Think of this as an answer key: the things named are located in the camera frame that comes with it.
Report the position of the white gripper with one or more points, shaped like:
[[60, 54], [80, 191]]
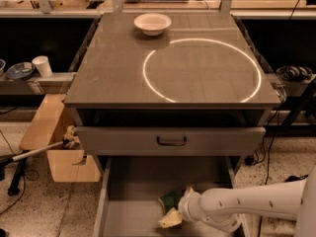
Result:
[[186, 203]]

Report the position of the green scrubbing sponge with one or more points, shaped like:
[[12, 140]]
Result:
[[170, 200]]

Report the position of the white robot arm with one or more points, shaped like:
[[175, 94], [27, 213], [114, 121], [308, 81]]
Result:
[[222, 208]]

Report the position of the open grey middle drawer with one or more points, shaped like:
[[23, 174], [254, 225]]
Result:
[[129, 203]]

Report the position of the grey drawer cabinet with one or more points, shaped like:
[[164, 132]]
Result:
[[199, 73]]

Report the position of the metal pole with black stand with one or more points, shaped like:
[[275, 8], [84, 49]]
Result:
[[21, 159]]

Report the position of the grey side shelf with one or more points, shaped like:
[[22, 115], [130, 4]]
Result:
[[57, 83]]

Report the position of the white paper bowl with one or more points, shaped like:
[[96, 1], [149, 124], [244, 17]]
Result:
[[152, 24]]

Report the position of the white paper cup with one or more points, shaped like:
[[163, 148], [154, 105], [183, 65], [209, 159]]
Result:
[[42, 65]]

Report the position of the blue plate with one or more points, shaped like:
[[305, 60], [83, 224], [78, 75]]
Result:
[[20, 71]]

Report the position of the top drawer with black handle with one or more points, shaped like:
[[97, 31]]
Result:
[[170, 141]]

